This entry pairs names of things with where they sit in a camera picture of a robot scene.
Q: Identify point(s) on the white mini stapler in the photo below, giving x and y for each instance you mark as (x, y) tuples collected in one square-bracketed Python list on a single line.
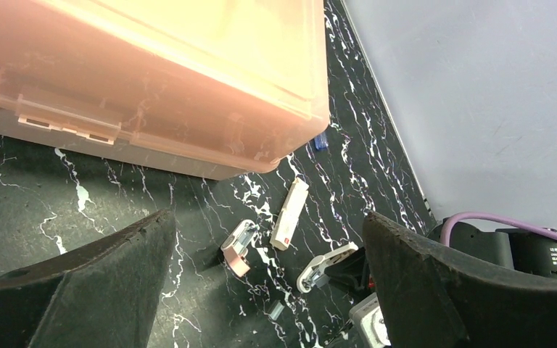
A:
[(314, 275)]

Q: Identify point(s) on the pink translucent plastic box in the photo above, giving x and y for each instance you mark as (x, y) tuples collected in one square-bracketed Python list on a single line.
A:
[(212, 89)]

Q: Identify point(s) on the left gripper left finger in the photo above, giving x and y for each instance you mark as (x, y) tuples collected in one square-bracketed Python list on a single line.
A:
[(103, 294)]

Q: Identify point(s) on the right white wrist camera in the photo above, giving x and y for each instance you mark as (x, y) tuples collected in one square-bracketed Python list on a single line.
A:
[(368, 319)]

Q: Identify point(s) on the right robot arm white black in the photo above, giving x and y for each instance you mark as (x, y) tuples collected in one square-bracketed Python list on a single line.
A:
[(512, 248)]

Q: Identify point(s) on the small silver staple strip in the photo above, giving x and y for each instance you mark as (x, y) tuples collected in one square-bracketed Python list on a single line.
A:
[(275, 310)]

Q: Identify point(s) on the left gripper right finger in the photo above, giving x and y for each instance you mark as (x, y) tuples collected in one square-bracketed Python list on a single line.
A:
[(432, 295)]

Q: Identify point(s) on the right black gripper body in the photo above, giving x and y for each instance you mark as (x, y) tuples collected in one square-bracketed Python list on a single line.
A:
[(352, 275)]

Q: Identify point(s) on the blue red pen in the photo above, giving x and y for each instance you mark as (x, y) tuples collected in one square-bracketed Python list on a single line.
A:
[(321, 142)]

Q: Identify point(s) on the pink mini stapler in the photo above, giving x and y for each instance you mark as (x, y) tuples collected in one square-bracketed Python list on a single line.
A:
[(235, 247)]

